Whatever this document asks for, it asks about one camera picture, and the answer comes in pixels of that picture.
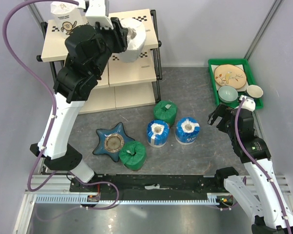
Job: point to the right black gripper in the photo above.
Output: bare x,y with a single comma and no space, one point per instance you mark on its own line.
222,110

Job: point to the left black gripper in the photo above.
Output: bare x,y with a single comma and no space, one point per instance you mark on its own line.
110,31

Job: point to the plain white roll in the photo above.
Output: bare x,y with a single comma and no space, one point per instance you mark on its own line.
136,39

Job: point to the white cartoon-print roll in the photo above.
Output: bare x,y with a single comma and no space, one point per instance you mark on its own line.
67,17

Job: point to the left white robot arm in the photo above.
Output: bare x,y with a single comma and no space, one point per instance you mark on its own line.
89,50

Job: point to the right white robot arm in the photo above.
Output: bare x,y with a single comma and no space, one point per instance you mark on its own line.
267,209

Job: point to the green roll near shelf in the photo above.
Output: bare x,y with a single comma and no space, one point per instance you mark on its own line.
165,111

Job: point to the beige three-tier shelf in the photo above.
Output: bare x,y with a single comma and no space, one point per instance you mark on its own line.
126,85

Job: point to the celadon ceramic bowl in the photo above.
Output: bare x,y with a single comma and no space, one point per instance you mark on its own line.
227,94

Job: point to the blue roll right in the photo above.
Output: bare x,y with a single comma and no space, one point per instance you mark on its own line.
187,130

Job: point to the blue roll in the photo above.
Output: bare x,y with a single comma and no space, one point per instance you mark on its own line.
157,133
187,130

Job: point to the bird-painted ceramic plate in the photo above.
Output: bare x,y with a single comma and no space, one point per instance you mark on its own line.
230,75

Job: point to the dark green white-lined cup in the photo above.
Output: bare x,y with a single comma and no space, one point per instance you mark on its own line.
254,91

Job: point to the green plastic tray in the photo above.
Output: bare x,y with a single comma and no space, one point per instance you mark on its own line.
240,62

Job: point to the blue roll left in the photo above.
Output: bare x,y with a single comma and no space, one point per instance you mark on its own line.
157,133

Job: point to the green roll front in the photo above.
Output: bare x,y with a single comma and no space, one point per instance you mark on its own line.
133,155

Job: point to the blue star-shaped dish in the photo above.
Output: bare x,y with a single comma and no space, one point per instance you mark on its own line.
111,141

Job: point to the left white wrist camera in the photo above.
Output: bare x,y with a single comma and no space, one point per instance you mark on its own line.
96,11

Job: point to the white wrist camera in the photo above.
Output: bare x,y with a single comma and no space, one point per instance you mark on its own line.
247,103
96,11

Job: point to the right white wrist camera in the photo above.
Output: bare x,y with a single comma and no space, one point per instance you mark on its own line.
247,103

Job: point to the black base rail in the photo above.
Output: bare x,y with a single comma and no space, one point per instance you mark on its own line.
162,187

